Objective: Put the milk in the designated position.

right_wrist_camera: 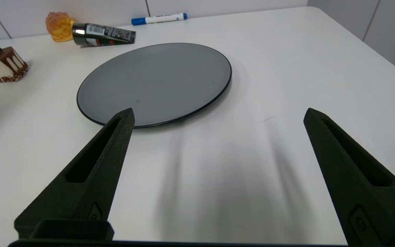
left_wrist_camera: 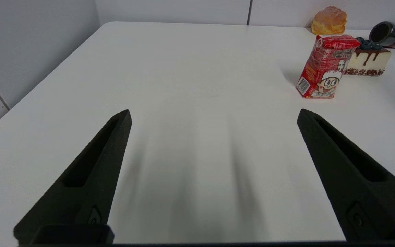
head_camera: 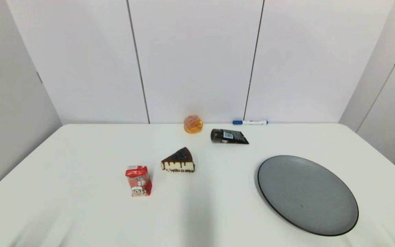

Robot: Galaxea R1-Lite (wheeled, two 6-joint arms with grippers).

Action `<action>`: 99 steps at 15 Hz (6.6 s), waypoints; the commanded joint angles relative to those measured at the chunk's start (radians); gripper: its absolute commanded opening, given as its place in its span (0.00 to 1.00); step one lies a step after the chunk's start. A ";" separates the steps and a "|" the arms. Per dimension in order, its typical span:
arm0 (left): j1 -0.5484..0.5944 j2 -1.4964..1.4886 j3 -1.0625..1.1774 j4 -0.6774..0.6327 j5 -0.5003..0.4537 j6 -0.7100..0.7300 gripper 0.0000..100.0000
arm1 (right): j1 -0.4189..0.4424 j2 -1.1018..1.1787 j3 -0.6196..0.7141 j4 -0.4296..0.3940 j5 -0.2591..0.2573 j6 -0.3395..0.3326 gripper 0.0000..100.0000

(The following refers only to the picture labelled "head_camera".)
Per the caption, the black squeeze tube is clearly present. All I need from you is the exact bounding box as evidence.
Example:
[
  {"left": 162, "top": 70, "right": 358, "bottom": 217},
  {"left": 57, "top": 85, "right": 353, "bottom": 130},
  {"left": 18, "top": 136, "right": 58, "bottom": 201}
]
[{"left": 211, "top": 129, "right": 249, "bottom": 145}]

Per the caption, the grey round plate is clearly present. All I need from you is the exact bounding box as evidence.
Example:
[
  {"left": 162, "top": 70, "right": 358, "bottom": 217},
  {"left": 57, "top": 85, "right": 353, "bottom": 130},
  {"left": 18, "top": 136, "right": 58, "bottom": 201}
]
[{"left": 257, "top": 155, "right": 359, "bottom": 237}]

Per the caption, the orange glazed pastry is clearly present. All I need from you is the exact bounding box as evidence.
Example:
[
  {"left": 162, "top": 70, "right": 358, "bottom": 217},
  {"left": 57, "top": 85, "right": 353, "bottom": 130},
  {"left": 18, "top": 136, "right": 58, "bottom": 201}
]
[{"left": 184, "top": 115, "right": 203, "bottom": 134}]

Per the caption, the red milk carton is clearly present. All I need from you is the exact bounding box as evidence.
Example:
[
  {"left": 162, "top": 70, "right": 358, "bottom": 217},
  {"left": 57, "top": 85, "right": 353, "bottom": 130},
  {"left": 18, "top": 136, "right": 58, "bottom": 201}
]
[{"left": 125, "top": 166, "right": 152, "bottom": 197}]

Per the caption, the chocolate cake slice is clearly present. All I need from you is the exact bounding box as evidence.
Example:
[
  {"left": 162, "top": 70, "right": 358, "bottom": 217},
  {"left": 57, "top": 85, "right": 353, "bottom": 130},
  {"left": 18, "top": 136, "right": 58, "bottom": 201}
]
[{"left": 160, "top": 147, "right": 195, "bottom": 173}]

